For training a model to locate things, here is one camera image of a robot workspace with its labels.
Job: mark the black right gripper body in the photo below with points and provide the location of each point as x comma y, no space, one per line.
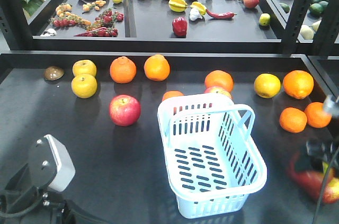
313,154

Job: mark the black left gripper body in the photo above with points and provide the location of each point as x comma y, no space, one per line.
22,202

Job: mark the red apple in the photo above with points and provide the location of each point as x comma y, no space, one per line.
124,110
219,90
310,179

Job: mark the light blue plastic basket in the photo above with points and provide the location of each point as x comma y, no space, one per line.
212,162

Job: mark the orange right front left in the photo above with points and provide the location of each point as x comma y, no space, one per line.
293,120

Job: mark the large orange far right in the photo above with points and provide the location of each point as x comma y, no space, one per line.
298,84

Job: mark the yellow grapefruit right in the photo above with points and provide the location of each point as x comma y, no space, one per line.
267,85

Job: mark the orange beside centre apple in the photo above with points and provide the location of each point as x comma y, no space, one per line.
219,78

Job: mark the black wooden fruit display table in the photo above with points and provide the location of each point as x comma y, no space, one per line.
120,171

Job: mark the brown mushroom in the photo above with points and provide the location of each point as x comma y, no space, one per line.
53,73

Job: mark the yellow pear front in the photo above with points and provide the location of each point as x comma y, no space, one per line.
84,85

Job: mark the yellow pear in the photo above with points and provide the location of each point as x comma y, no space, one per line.
84,67
84,85

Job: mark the yellow pear back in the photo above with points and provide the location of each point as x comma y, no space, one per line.
84,67

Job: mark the small orange centre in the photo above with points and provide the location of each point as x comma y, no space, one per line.
170,94

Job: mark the orange back left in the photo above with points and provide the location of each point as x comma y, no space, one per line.
123,70

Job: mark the red chili pepper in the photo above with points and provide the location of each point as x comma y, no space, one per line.
221,16

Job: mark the white garlic bulb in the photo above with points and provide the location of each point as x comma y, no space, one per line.
194,14

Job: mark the red bell pepper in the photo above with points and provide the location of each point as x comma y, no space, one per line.
179,26

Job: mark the black back display tray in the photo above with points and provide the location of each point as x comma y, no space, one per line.
257,27

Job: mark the yellow starfruit left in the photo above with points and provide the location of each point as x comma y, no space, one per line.
177,5

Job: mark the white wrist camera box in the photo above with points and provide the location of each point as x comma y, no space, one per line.
50,165
330,106

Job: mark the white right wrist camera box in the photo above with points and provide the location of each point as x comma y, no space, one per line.
330,106

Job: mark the black perforated rack post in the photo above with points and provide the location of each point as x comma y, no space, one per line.
324,42

